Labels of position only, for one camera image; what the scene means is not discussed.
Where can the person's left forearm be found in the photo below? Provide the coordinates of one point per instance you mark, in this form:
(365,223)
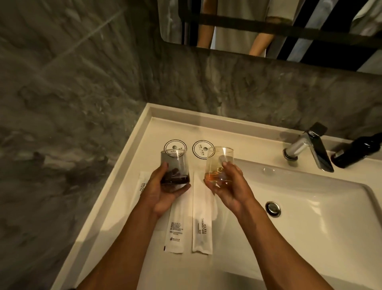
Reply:
(128,254)

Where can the person's right thumb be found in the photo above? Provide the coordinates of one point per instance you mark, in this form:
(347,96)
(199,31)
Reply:
(231,170)

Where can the white toothbrush packet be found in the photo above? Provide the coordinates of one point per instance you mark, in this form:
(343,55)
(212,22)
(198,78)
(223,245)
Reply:
(203,215)
(174,233)
(142,179)

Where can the person's left hand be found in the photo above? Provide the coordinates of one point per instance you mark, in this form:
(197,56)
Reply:
(155,197)

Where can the wall mirror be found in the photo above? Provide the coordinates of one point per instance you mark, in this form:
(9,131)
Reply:
(313,24)

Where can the person's right forearm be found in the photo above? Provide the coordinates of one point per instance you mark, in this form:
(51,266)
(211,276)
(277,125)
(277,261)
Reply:
(277,254)

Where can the person's left thumb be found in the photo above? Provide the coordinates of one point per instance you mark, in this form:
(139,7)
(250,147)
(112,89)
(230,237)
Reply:
(161,174)

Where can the white ceramic sink basin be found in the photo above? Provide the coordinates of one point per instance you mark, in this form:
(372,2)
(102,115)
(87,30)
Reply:
(328,227)

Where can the amber drinking glass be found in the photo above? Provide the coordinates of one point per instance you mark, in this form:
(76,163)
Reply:
(216,161)

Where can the round white paper coaster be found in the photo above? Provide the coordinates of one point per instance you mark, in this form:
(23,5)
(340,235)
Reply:
(198,149)
(175,144)

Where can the chrome sink faucet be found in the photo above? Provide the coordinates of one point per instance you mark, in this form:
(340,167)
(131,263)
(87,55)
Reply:
(313,146)

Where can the black bottle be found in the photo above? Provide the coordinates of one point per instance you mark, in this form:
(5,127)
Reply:
(355,151)

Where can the smoky grey drinking glass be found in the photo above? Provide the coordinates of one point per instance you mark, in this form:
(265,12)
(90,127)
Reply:
(176,167)

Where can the person's right hand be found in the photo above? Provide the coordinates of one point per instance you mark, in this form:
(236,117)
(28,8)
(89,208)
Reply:
(235,191)

